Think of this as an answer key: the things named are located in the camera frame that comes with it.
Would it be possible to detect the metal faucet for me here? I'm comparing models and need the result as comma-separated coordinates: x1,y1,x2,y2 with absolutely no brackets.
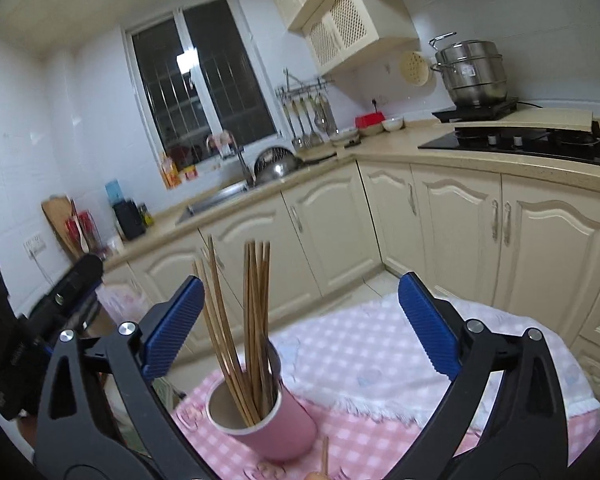
206,132,255,188

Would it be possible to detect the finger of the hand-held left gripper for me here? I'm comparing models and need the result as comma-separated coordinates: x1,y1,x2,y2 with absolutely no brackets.
55,256,105,312

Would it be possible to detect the round cream perforated plate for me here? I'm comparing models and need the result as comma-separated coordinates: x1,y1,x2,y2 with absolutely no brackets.
398,50,435,86

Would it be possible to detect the pink checkered tablecloth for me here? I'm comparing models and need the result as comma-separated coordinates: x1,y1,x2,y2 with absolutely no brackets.
170,360,600,480

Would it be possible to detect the brown plastic spork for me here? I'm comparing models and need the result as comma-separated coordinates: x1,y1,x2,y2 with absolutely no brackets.
265,337,282,386

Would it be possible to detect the metal wok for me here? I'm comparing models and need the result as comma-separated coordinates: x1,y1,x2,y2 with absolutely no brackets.
257,155,306,186

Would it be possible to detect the black gas stove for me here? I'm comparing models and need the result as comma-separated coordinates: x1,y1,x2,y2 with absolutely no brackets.
418,127,600,168

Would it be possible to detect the black knife block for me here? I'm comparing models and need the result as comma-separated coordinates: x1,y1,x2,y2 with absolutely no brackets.
112,200,146,241

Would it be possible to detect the steel steamer pot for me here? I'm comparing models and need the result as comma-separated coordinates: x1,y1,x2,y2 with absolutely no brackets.
430,32,511,107

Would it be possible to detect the pink cup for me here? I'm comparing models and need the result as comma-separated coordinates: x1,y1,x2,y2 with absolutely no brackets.
205,377,318,463

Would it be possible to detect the orange packet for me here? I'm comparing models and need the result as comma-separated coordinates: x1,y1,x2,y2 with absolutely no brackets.
159,152,181,190

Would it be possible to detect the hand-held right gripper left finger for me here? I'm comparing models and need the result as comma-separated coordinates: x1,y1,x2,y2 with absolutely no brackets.
32,275,216,480

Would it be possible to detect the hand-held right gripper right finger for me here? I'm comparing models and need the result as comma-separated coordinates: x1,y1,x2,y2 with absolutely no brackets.
390,272,571,480

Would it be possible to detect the white dish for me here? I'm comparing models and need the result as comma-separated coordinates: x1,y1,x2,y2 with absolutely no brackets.
330,127,360,147

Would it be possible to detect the steel sink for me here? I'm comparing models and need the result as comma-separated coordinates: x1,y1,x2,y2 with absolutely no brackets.
175,182,251,226

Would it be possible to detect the cream upper cabinet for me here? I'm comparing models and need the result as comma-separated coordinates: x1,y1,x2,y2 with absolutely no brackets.
265,0,421,76

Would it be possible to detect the black induction cooktop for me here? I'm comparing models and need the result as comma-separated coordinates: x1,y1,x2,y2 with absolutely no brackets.
432,97,520,123

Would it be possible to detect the bunch of wooden chopsticks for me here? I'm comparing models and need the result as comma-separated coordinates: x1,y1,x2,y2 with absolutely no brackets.
192,235,281,428

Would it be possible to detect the round wooden board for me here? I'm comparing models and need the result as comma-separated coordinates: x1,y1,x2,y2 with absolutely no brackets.
300,144,340,165

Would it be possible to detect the metal colander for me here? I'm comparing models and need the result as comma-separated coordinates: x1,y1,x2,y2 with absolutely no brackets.
254,146,296,181

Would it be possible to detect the wooden cutting board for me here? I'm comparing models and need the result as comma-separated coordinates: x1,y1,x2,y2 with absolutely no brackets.
41,196,78,256

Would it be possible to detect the row of hanging metal utensils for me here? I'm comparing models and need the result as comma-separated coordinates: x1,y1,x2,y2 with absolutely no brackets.
282,95,338,148

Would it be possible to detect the window with metal bars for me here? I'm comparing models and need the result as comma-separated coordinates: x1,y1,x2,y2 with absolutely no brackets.
125,0,281,173

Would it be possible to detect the pale plastic bag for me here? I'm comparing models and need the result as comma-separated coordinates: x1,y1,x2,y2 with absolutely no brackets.
96,282,151,328

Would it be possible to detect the metal wall rail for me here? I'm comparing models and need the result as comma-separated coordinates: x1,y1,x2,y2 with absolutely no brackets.
275,76,337,97

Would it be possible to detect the red utensil rack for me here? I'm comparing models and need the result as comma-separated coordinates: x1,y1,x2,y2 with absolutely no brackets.
65,210,106,261

